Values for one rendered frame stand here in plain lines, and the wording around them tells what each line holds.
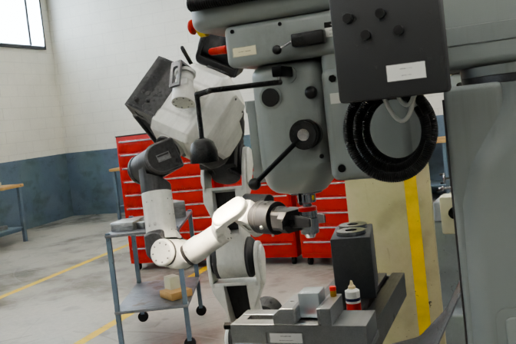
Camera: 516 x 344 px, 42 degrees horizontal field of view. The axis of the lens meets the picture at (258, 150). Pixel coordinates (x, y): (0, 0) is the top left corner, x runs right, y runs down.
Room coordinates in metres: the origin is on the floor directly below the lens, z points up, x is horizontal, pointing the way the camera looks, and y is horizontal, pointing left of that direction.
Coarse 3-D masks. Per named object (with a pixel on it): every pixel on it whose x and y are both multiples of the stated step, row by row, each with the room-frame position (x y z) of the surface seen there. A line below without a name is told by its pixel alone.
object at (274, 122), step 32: (288, 64) 1.59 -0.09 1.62; (320, 64) 1.58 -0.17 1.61; (256, 96) 1.63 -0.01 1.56; (288, 96) 1.59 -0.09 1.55; (320, 96) 1.57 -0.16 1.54; (288, 128) 1.59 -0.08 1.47; (320, 128) 1.56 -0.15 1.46; (288, 160) 1.59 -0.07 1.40; (320, 160) 1.57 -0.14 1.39; (288, 192) 1.64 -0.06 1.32
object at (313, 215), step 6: (300, 216) 1.67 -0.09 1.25; (306, 216) 1.66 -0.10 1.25; (312, 216) 1.66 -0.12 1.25; (312, 222) 1.66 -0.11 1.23; (318, 222) 1.68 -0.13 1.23; (300, 228) 1.68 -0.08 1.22; (306, 228) 1.66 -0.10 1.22; (312, 228) 1.66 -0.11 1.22; (318, 228) 1.67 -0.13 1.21; (306, 234) 1.66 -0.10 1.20
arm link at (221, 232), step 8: (232, 200) 1.84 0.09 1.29; (240, 200) 1.81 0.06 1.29; (224, 208) 1.84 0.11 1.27; (232, 208) 1.81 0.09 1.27; (240, 208) 1.80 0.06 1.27; (216, 216) 1.84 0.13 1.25; (224, 216) 1.82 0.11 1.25; (232, 216) 1.80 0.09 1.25; (240, 216) 1.80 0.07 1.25; (216, 224) 1.82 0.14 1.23; (224, 224) 1.81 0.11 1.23; (216, 232) 1.83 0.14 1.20; (224, 232) 1.83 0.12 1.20; (224, 240) 1.85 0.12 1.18
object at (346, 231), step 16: (352, 224) 2.16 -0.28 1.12; (368, 224) 2.18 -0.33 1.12; (336, 240) 2.00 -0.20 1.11; (352, 240) 1.99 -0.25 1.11; (368, 240) 1.98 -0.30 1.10; (336, 256) 2.00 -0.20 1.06; (352, 256) 1.99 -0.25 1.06; (368, 256) 1.98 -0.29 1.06; (336, 272) 2.00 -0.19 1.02; (352, 272) 1.99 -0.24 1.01; (368, 272) 1.98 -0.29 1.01; (336, 288) 2.00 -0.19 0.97; (368, 288) 1.98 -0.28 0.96
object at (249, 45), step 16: (304, 16) 1.55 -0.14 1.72; (320, 16) 1.53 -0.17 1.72; (240, 32) 1.60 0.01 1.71; (256, 32) 1.58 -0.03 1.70; (272, 32) 1.57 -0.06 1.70; (288, 32) 1.56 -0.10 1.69; (240, 48) 1.60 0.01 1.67; (256, 48) 1.59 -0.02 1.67; (272, 48) 1.57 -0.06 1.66; (288, 48) 1.56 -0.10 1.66; (304, 48) 1.54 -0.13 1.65; (320, 48) 1.53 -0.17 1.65; (240, 64) 1.61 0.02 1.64; (256, 64) 1.60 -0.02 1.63
